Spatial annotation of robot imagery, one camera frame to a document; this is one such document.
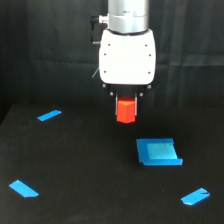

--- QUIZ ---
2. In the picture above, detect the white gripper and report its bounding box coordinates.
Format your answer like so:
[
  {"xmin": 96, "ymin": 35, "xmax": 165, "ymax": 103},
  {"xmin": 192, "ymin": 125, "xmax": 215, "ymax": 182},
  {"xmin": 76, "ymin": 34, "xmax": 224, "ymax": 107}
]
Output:
[{"xmin": 99, "ymin": 29, "xmax": 156, "ymax": 116}]

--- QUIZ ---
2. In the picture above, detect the red hexagonal block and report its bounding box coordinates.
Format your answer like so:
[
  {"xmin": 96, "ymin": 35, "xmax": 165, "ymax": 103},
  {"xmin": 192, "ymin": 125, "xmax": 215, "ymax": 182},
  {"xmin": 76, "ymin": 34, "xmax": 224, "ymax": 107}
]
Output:
[{"xmin": 117, "ymin": 97, "xmax": 135, "ymax": 124}]

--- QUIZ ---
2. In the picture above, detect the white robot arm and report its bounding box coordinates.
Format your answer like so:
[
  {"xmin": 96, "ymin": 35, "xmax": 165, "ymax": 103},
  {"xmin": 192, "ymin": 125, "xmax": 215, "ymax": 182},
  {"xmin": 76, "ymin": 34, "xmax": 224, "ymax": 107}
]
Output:
[{"xmin": 90, "ymin": 0, "xmax": 156, "ymax": 115}]

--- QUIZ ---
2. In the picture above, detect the blue square tape marker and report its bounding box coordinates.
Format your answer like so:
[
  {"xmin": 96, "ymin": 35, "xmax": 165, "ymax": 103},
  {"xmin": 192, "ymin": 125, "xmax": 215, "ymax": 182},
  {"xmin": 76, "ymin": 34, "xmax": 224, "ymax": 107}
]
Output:
[{"xmin": 136, "ymin": 138, "xmax": 183, "ymax": 166}]

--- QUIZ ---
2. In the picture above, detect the blue tape strip top left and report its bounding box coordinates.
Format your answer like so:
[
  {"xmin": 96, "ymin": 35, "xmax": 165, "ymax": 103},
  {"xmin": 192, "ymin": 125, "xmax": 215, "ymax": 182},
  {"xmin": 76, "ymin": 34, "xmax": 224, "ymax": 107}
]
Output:
[{"xmin": 37, "ymin": 110, "xmax": 61, "ymax": 122}]

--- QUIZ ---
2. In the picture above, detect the blue tape strip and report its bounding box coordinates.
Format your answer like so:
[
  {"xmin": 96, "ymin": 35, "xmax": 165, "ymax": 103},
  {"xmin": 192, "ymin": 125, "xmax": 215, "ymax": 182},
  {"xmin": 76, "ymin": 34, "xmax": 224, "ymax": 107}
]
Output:
[
  {"xmin": 37, "ymin": 110, "xmax": 61, "ymax": 122},
  {"xmin": 9, "ymin": 180, "xmax": 38, "ymax": 198},
  {"xmin": 181, "ymin": 188, "xmax": 210, "ymax": 206}
]

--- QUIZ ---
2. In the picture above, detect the blue tape strip bottom right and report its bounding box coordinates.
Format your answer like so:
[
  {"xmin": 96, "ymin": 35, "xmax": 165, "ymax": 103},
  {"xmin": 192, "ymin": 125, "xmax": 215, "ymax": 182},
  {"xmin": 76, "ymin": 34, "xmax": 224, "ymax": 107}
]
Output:
[{"xmin": 181, "ymin": 188, "xmax": 210, "ymax": 206}]

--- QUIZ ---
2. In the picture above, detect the blue tape strip bottom left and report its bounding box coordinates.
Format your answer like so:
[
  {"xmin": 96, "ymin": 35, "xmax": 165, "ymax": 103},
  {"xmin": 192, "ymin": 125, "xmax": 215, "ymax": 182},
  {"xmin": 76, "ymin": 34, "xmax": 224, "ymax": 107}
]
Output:
[{"xmin": 9, "ymin": 180, "xmax": 38, "ymax": 198}]

